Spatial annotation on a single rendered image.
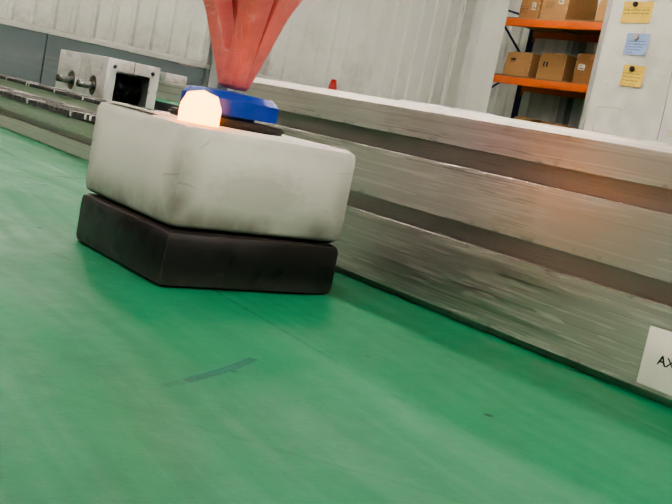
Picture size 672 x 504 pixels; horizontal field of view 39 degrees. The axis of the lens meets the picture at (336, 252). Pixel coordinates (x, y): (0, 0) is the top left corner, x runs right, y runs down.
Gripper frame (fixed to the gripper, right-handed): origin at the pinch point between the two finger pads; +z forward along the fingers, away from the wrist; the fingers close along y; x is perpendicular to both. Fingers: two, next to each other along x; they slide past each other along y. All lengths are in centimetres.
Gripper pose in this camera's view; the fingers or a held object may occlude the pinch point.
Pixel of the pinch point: (236, 68)
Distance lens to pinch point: 39.4
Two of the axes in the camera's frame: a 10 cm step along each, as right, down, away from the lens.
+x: -6.0, -2.2, 7.7
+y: 7.8, 0.6, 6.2
